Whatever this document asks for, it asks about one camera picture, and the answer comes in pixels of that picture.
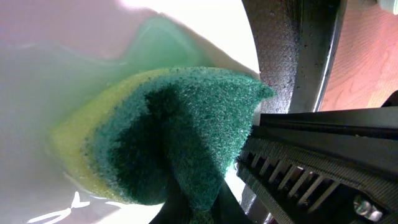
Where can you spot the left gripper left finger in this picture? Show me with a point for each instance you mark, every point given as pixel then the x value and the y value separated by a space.
pixel 217 206

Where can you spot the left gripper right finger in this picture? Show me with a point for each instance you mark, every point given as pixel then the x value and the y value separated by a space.
pixel 325 167

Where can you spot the green yellow sponge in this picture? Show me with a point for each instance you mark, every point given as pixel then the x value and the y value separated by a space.
pixel 139 138

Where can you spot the light green plate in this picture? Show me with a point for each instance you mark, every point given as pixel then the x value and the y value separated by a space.
pixel 390 6

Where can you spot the white plate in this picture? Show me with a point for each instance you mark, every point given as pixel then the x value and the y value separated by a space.
pixel 57 55

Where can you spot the round black serving tray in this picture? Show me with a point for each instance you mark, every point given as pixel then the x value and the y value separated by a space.
pixel 296 43

